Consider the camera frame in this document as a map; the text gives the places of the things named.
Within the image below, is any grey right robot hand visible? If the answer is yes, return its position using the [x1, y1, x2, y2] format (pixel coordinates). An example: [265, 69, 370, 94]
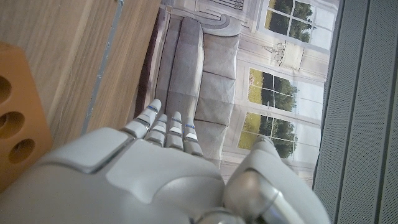
[0, 98, 332, 224]

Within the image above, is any orange block with holes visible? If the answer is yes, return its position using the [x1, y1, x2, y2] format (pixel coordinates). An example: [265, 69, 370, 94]
[0, 42, 54, 192]

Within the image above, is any grey tape outline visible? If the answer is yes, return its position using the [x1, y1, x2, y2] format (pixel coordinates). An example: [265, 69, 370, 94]
[80, 0, 125, 136]

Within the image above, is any printed sofa room backdrop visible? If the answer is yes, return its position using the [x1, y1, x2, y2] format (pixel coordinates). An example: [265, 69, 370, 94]
[133, 0, 346, 190]

